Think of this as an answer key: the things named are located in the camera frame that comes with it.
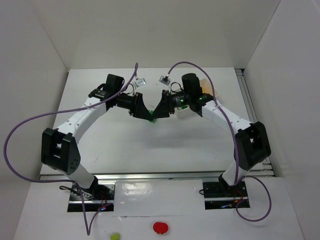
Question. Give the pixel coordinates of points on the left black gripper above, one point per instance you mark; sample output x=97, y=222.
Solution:
x=136, y=105

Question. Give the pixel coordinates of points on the red round lego piece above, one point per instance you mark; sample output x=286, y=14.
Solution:
x=160, y=228

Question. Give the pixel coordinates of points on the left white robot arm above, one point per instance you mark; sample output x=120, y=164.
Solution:
x=59, y=146

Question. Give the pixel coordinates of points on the dark green lego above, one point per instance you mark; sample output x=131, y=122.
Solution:
x=153, y=120

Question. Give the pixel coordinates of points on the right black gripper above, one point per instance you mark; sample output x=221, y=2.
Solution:
x=165, y=101

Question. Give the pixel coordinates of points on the aluminium rail right side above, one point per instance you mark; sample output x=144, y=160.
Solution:
x=263, y=169

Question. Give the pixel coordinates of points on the white divided plastic bin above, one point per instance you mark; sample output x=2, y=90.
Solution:
x=193, y=94

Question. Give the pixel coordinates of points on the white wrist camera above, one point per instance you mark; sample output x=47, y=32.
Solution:
x=165, y=80
x=139, y=82

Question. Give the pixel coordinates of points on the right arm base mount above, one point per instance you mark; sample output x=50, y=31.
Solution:
x=216, y=199

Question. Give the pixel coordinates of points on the light green floor lego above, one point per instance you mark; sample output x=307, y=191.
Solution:
x=115, y=236

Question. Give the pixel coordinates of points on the aluminium rail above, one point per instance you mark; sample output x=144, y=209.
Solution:
x=263, y=169
x=159, y=176

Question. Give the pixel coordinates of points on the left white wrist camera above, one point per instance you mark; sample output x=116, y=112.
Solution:
x=139, y=82

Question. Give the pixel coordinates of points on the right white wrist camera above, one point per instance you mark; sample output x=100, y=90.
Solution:
x=165, y=80

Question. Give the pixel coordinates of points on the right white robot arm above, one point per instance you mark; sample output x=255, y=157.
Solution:
x=250, y=139

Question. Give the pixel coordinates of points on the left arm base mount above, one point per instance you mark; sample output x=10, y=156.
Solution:
x=91, y=203

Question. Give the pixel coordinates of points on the aluminium rail front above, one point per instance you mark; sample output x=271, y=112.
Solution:
x=159, y=176

